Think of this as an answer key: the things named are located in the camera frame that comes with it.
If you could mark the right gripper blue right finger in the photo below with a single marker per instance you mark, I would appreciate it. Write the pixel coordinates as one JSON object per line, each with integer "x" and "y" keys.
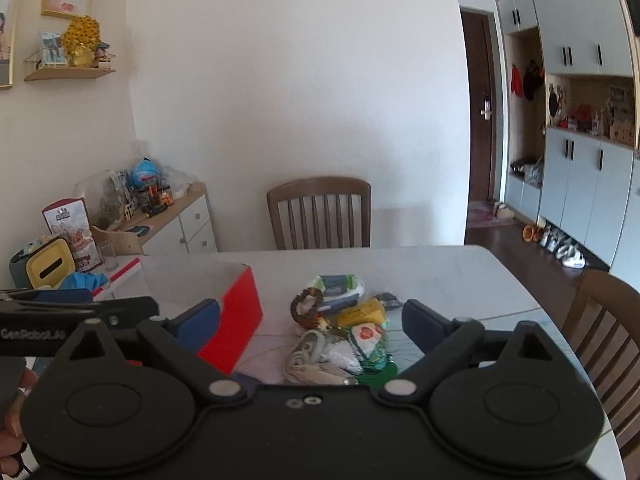
{"x": 447, "y": 345}

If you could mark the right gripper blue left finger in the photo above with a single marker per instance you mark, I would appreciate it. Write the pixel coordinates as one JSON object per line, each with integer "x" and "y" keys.
{"x": 170, "y": 349}

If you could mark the black packet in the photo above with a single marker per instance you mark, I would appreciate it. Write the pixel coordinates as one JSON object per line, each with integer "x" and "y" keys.
{"x": 389, "y": 301}

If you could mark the yellow carton box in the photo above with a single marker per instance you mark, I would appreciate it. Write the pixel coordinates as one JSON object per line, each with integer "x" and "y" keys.
{"x": 369, "y": 311}

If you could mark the clear bag of white beads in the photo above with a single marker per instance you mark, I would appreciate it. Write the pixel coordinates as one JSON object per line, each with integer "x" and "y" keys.
{"x": 341, "y": 354}

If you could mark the wet wipes pack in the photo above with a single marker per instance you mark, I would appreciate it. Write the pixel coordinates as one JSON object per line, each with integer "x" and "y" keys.
{"x": 338, "y": 288}

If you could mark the green cartoon snack packet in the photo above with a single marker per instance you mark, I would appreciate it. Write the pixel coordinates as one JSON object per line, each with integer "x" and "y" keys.
{"x": 377, "y": 365}

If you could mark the gold foil snack bag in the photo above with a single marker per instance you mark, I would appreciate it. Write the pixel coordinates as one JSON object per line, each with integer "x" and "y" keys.
{"x": 303, "y": 365}

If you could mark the person's left hand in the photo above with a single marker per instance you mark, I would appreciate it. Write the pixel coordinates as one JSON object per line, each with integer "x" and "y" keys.
{"x": 12, "y": 435}

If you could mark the yellow tissue box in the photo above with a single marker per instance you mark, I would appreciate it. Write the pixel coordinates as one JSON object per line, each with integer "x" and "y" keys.
{"x": 44, "y": 262}

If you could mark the blue rubber gloves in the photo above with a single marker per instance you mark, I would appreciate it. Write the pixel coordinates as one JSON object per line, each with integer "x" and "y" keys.
{"x": 80, "y": 280}

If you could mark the drinking glass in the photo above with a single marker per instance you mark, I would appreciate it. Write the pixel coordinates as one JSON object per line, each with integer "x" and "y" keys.
{"x": 108, "y": 255}

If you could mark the white drawer sideboard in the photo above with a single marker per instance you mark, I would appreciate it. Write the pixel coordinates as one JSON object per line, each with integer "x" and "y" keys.
{"x": 185, "y": 227}

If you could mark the red white snack bag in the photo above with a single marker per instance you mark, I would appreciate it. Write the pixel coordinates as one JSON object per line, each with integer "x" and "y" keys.
{"x": 69, "y": 218}

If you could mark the wooden desk organizer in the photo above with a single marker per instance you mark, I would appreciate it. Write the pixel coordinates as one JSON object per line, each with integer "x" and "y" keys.
{"x": 127, "y": 242}

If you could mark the clear plastic bag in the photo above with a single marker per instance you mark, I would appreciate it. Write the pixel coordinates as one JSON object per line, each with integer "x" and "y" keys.
{"x": 176, "y": 180}

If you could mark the blue globe toy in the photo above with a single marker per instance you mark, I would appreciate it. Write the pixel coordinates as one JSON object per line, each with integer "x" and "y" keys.
{"x": 142, "y": 172}

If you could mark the wooden dining chair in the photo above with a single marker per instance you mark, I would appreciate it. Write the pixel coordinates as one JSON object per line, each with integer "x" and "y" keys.
{"x": 321, "y": 212}

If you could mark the small framed photo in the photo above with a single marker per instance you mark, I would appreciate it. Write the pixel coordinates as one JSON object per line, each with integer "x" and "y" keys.
{"x": 51, "y": 49}

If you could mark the yellow flower ornament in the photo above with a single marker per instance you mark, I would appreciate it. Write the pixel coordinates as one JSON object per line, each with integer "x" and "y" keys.
{"x": 81, "y": 40}

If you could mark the dark wooden door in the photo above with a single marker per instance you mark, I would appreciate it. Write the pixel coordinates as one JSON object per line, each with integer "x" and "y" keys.
{"x": 481, "y": 74}

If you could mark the wooden wall shelf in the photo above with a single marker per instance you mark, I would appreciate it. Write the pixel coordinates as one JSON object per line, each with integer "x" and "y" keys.
{"x": 38, "y": 70}

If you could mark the white wall cabinet unit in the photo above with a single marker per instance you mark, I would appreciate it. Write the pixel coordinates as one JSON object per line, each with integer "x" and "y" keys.
{"x": 573, "y": 74}

